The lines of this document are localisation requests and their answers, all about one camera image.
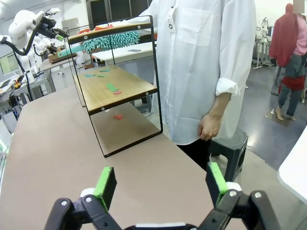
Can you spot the aluminium frame stand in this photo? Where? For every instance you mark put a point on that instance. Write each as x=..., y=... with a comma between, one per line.
x=40, y=83

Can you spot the white background desk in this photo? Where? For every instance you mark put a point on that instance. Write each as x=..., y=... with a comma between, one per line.
x=120, y=54

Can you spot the person in white coat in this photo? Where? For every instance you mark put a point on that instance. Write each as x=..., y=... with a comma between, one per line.
x=192, y=72

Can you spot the red paper scrap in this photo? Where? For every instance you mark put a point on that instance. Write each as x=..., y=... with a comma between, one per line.
x=105, y=27
x=117, y=92
x=118, y=117
x=84, y=31

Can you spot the white side table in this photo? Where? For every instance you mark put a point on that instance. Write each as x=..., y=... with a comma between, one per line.
x=297, y=167

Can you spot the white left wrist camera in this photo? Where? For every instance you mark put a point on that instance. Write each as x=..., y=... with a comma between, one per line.
x=54, y=11

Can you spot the wooden box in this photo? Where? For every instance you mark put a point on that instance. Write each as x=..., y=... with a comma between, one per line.
x=62, y=58

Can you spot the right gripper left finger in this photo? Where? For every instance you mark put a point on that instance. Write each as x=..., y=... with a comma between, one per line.
x=105, y=187

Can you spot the person's left hand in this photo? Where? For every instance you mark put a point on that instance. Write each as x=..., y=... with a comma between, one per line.
x=209, y=127

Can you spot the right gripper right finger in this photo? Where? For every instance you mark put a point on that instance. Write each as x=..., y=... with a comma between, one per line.
x=217, y=182

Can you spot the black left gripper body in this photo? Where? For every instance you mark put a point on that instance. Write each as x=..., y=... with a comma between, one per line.
x=49, y=24

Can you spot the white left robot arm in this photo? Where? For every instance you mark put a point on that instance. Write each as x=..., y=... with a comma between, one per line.
x=21, y=26

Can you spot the teal microfibre duster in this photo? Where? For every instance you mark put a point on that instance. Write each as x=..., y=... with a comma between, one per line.
x=112, y=40

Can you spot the grey plastic stool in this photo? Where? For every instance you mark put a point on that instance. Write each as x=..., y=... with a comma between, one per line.
x=230, y=153

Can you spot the black frame wooden shelf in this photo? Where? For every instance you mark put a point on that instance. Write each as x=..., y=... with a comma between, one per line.
x=129, y=86

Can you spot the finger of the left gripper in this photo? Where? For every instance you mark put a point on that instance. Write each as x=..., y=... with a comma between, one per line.
x=59, y=37
x=62, y=32

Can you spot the dark phone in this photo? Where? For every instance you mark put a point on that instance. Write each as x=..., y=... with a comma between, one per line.
x=134, y=50

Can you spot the white name badge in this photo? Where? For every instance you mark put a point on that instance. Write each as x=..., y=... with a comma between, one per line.
x=170, y=21

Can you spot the person in red hijab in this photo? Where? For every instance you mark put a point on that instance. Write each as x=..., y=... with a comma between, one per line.
x=283, y=36

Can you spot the person's left forearm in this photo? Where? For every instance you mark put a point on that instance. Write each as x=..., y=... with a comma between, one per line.
x=219, y=105

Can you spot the dark cabinet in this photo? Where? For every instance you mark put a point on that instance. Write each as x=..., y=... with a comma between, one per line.
x=115, y=9

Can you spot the black electronics box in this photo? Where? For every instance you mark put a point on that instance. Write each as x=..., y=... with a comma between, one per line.
x=14, y=101

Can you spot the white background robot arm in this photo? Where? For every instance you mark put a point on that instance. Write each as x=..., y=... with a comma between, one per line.
x=43, y=44
x=260, y=26

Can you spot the black trousers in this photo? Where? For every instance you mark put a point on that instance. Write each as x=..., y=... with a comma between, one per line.
x=196, y=153

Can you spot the green paper scrap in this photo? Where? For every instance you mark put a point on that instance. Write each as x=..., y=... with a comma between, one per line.
x=105, y=70
x=111, y=86
x=90, y=75
x=100, y=76

